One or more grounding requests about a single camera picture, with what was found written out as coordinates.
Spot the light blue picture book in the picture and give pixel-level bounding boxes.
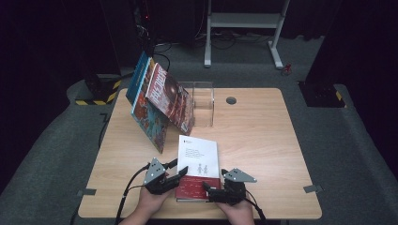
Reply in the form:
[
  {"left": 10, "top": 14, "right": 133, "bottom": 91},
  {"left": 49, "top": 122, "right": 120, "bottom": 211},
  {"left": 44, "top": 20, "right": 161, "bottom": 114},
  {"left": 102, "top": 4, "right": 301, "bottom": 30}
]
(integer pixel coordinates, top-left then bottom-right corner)
[{"left": 130, "top": 59, "right": 170, "bottom": 155}]

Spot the grey tape piece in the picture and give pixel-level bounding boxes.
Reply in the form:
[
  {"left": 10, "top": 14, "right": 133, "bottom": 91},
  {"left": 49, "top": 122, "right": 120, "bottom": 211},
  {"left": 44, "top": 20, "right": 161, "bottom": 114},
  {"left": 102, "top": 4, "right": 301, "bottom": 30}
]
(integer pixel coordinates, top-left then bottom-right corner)
[
  {"left": 77, "top": 187, "right": 97, "bottom": 197},
  {"left": 302, "top": 184, "right": 323, "bottom": 194}
]

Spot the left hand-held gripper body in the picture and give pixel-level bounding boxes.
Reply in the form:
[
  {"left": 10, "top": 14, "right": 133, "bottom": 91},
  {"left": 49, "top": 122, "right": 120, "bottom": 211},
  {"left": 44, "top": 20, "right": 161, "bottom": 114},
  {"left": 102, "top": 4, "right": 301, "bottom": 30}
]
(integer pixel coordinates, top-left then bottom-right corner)
[{"left": 143, "top": 157, "right": 176, "bottom": 196}]

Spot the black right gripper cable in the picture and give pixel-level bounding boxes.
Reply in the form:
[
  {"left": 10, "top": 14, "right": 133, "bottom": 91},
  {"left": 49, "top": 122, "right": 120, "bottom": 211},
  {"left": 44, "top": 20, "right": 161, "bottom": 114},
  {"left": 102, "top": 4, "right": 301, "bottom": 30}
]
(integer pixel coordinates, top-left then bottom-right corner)
[{"left": 245, "top": 188, "right": 267, "bottom": 223}]

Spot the white metal desk frame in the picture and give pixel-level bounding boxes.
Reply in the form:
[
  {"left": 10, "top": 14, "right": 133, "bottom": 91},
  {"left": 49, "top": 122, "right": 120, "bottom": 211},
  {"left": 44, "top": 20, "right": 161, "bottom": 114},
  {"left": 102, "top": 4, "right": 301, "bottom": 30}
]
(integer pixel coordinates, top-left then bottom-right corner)
[{"left": 204, "top": 0, "right": 291, "bottom": 70}]

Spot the black cable bundle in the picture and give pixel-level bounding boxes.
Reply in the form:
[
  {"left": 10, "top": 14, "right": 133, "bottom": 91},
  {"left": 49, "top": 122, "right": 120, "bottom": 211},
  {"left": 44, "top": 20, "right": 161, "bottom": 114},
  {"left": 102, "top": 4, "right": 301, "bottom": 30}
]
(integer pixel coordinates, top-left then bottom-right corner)
[{"left": 193, "top": 29, "right": 275, "bottom": 51}]

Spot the dark blue picture book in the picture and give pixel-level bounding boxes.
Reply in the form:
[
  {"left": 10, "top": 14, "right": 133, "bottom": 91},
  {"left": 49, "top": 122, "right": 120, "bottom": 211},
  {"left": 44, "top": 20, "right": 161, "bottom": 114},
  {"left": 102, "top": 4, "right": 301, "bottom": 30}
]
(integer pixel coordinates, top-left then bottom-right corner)
[{"left": 125, "top": 51, "right": 152, "bottom": 107}]

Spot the thin black cable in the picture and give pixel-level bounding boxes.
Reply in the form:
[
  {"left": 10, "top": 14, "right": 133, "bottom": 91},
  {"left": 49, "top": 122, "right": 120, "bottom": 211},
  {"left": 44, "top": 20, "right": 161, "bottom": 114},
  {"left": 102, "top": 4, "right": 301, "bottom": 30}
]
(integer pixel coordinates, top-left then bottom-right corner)
[{"left": 98, "top": 112, "right": 111, "bottom": 148}]

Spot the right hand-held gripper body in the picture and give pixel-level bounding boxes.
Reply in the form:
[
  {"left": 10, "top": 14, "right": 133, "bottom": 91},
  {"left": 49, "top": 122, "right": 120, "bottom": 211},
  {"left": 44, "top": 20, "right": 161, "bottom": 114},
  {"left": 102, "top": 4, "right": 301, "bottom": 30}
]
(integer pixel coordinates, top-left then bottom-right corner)
[{"left": 208, "top": 168, "right": 258, "bottom": 206}]

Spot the black floor cable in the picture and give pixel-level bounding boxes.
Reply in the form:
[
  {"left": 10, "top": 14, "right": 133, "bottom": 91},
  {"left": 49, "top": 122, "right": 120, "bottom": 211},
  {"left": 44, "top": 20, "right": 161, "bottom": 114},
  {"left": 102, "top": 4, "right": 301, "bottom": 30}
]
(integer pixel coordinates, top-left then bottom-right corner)
[{"left": 134, "top": 41, "right": 172, "bottom": 90}]

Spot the small red object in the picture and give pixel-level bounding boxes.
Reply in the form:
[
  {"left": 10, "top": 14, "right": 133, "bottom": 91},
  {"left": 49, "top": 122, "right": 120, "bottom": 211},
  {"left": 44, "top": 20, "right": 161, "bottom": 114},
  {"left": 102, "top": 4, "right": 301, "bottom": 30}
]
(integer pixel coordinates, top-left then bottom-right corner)
[{"left": 281, "top": 63, "right": 294, "bottom": 77}]

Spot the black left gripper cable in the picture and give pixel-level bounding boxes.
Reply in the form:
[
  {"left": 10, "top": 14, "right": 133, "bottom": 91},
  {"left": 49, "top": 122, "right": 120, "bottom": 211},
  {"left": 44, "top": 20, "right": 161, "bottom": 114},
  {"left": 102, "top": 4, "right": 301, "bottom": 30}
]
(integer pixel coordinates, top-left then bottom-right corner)
[{"left": 114, "top": 163, "right": 151, "bottom": 225}]

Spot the black stand with striped base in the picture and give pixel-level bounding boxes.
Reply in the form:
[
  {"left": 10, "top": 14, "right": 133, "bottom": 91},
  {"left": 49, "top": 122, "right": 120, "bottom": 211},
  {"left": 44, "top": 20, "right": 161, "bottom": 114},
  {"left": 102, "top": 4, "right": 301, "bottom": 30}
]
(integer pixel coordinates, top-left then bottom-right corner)
[
  {"left": 298, "top": 80, "right": 347, "bottom": 109},
  {"left": 74, "top": 73, "right": 122, "bottom": 107}
]

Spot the person's left hand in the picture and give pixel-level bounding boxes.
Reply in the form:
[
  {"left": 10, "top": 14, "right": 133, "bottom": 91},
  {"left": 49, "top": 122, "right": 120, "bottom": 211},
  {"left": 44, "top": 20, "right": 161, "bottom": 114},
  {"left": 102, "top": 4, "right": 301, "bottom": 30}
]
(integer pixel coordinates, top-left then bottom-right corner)
[{"left": 137, "top": 187, "right": 173, "bottom": 218}]

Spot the white and red book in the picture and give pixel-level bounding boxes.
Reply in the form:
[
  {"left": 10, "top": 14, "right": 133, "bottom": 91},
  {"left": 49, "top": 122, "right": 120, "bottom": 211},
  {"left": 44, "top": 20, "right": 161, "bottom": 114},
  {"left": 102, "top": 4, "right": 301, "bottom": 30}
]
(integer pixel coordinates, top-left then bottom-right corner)
[{"left": 174, "top": 134, "right": 222, "bottom": 203}]

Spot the person's right hand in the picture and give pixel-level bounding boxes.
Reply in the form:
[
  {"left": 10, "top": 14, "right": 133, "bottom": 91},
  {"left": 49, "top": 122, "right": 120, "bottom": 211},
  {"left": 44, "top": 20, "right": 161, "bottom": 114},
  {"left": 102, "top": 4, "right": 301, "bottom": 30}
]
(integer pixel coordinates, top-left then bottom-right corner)
[{"left": 216, "top": 198, "right": 255, "bottom": 225}]

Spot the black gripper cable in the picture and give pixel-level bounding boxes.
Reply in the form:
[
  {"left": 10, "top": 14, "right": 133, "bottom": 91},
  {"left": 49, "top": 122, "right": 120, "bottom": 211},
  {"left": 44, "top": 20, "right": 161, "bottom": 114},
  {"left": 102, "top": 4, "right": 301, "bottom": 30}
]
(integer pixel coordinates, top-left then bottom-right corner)
[
  {"left": 245, "top": 188, "right": 267, "bottom": 223},
  {"left": 114, "top": 163, "right": 151, "bottom": 225}
]

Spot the clear acrylic book rack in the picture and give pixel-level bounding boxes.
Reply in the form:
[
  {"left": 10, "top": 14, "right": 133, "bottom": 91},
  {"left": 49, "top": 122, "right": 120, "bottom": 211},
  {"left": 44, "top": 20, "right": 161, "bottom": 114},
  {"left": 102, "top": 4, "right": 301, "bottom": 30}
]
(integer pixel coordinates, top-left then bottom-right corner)
[{"left": 177, "top": 81, "right": 216, "bottom": 128}]

